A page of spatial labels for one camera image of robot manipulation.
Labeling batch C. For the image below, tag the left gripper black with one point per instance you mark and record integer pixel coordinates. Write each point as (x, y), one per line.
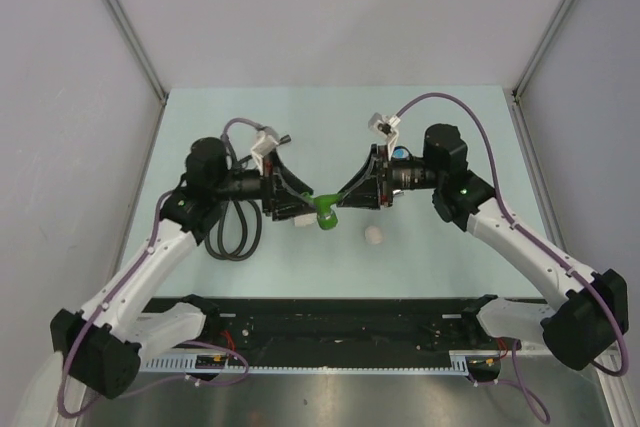
(272, 164)

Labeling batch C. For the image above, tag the green plastic faucet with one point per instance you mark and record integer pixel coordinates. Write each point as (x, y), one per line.
(325, 213)

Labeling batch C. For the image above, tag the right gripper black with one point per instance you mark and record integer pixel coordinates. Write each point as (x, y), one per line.
(370, 188)

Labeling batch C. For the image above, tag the blue plastic faucet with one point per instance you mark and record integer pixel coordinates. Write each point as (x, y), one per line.
(400, 153)

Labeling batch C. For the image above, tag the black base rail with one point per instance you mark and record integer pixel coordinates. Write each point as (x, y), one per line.
(371, 334)

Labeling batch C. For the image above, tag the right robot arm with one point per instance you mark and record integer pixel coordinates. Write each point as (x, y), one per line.
(585, 311)

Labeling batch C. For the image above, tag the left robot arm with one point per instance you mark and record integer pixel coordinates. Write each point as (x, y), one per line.
(102, 345)

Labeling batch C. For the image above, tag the white straight pipe fitting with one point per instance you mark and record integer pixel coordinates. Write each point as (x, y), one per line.
(373, 235)

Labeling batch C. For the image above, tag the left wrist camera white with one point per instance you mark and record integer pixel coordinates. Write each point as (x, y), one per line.
(267, 139)

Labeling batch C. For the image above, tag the perforated cable tray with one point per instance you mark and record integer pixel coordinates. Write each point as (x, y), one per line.
(184, 362)

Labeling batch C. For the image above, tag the white elbow pipe fitting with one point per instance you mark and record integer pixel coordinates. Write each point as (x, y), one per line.
(304, 220)

